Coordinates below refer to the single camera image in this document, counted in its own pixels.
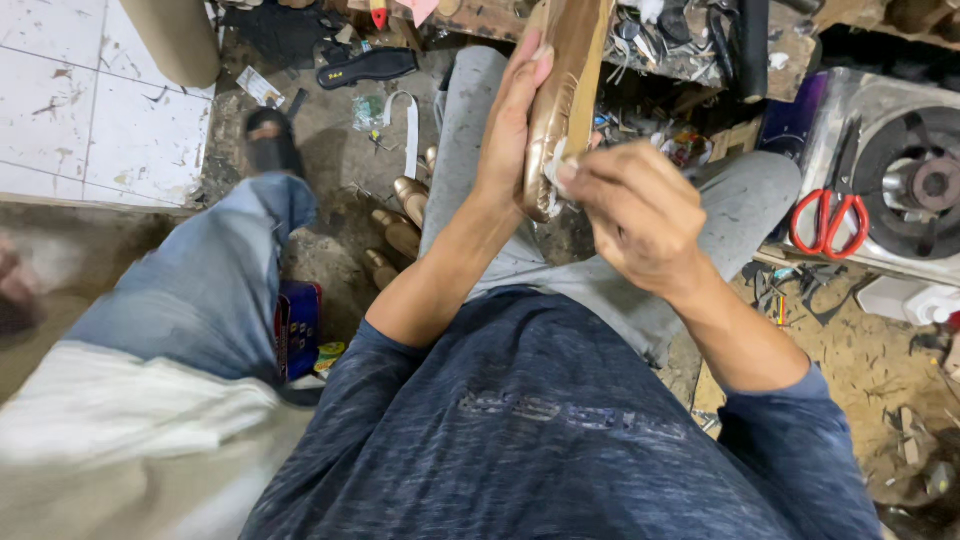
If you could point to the cluttered wooden workbench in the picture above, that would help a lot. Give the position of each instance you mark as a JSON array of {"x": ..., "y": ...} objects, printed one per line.
[{"x": 675, "y": 37}]

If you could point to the person's blue shirt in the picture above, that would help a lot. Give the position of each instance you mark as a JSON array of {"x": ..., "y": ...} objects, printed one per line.
[{"x": 540, "y": 435}]

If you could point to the person's left hand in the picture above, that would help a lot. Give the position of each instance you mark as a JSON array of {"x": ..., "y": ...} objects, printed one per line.
[{"x": 504, "y": 142}]

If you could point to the gold shoe with tan sole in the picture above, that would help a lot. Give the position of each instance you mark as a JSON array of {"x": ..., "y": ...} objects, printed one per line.
[{"x": 574, "y": 82}]

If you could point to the yellow green packet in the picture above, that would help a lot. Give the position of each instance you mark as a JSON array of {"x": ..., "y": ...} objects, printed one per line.
[{"x": 328, "y": 358}]

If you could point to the blue box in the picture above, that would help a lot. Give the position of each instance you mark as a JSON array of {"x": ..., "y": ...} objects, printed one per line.
[{"x": 300, "y": 330}]

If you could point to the purple panel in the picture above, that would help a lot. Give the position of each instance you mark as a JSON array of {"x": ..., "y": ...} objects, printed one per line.
[{"x": 787, "y": 112}]

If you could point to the person's right hand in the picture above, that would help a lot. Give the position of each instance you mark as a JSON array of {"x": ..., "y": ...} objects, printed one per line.
[{"x": 637, "y": 217}]

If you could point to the clear plastic wrapper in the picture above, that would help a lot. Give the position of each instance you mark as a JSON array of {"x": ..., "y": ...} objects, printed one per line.
[{"x": 367, "y": 112}]

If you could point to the white paper scrap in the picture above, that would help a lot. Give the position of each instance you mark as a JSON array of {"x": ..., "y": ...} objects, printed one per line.
[{"x": 260, "y": 86}]

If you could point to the black tube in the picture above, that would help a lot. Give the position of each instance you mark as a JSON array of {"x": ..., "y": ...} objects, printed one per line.
[{"x": 753, "y": 49}]

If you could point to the person's grey trousers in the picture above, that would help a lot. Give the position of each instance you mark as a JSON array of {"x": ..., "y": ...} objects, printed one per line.
[{"x": 480, "y": 165}]

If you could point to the white plastic container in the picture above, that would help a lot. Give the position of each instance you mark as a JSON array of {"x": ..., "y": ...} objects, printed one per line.
[{"x": 904, "y": 301}]

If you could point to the metal machine with black wheel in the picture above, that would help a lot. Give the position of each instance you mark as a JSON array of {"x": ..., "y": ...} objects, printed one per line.
[{"x": 907, "y": 180}]

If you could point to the person's right fingers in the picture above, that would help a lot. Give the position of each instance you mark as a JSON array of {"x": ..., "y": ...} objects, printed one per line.
[{"x": 596, "y": 176}]

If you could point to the brown cardboard roll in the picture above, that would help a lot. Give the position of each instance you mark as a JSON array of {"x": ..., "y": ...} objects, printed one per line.
[{"x": 172, "y": 37}]

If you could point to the black sandal sole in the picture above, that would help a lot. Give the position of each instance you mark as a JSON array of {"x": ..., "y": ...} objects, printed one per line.
[{"x": 367, "y": 67}]

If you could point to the small white cloth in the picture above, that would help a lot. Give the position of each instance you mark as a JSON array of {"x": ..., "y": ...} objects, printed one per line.
[{"x": 555, "y": 166}]

